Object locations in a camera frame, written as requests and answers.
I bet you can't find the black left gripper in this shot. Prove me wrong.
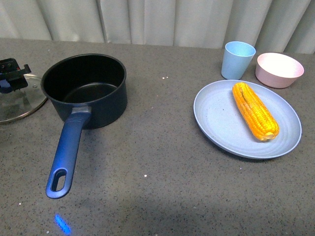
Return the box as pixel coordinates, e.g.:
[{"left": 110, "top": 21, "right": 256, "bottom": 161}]
[{"left": 0, "top": 58, "right": 31, "bottom": 91}]

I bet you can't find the glass lid blue knob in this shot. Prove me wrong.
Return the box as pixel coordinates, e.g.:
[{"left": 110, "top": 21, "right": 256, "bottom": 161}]
[{"left": 0, "top": 74, "right": 47, "bottom": 125}]

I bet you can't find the yellow corn cob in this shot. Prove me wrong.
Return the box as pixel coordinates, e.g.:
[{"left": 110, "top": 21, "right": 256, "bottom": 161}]
[{"left": 232, "top": 82, "right": 280, "bottom": 141}]

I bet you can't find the dark blue saucepan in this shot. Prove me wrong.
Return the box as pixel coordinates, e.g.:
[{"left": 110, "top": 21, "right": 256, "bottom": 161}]
[{"left": 41, "top": 54, "right": 127, "bottom": 199}]

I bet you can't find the light blue plate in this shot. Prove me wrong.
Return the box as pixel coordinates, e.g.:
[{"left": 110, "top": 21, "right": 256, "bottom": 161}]
[{"left": 193, "top": 80, "right": 302, "bottom": 159}]

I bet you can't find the light blue cup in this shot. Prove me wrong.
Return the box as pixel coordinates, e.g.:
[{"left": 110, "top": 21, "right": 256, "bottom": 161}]
[{"left": 221, "top": 41, "right": 256, "bottom": 80}]

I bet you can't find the grey curtain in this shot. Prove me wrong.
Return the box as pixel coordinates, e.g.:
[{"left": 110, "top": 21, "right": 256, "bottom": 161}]
[{"left": 0, "top": 0, "right": 315, "bottom": 54}]

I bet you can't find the pink bowl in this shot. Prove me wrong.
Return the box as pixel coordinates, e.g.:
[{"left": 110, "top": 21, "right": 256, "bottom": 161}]
[{"left": 255, "top": 53, "right": 305, "bottom": 89}]

